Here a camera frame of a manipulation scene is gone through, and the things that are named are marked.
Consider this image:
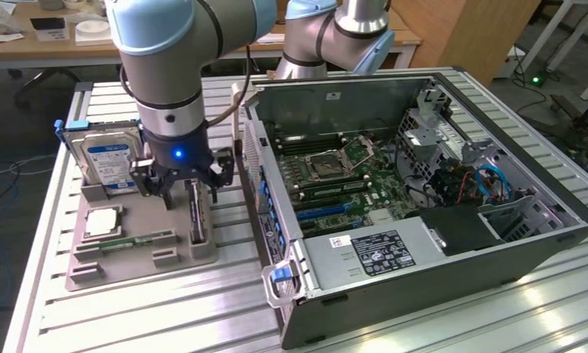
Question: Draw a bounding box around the black installed RAM stick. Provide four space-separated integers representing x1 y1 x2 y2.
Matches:
302 179 372 198

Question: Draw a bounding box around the black wire connector block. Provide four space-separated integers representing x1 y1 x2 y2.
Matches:
428 167 467 207

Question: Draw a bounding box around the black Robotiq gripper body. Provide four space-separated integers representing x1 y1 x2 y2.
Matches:
141 125 216 188

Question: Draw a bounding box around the green RAM stick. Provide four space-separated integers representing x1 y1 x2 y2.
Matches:
100 235 156 253

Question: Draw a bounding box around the wooden desk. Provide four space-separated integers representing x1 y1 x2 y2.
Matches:
0 0 423 80

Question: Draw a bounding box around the hard disk with blue carrier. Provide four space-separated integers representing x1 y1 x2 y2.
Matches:
53 117 148 196

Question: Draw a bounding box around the blue expansion slot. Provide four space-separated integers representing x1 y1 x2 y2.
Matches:
296 204 352 222

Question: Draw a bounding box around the metal socket cover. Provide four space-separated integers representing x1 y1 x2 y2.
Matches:
342 134 379 172

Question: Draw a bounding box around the white control box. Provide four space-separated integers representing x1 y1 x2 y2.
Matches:
494 46 530 80

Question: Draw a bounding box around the silver CPU chip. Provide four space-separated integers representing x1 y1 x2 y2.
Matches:
85 209 121 238

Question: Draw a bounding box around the black graphics card metal bracket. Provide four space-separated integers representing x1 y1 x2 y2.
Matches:
183 178 211 246

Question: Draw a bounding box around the grey metal disk bay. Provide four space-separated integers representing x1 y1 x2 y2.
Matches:
478 194 570 243

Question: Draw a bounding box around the black office chair base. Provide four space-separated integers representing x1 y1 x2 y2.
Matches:
9 65 83 108

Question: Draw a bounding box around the dark floor equipment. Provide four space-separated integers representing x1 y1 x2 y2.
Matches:
548 93 588 166

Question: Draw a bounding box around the white table frame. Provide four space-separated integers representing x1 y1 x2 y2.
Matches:
516 0 588 100

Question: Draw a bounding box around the grey plastic parts rack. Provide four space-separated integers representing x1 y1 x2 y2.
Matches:
65 172 222 293

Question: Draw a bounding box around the wooden cabinet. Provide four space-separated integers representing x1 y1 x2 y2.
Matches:
390 0 543 84

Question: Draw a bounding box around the open dark grey PC case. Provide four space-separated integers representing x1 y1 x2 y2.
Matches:
231 71 588 350

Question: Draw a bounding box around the perforated metal drive cage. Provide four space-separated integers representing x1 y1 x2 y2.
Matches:
396 108 472 177

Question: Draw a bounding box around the white box black top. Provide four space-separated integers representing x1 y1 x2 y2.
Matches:
28 17 72 42

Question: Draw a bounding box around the blue wire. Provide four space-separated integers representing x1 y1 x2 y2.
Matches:
475 165 514 202

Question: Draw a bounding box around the black RAM slot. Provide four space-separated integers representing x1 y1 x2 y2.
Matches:
276 134 343 145
278 142 347 154

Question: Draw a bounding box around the green motherboard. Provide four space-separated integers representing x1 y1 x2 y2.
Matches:
274 124 423 236

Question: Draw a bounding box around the dark arm cable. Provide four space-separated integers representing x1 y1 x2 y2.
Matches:
203 43 258 129

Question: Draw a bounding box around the grey power supply unit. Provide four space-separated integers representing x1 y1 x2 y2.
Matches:
302 216 447 291

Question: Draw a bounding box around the silver chipset heatsink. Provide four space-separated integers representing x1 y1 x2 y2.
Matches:
364 211 398 225

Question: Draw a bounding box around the CPU socket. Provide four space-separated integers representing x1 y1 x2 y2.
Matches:
308 149 358 182

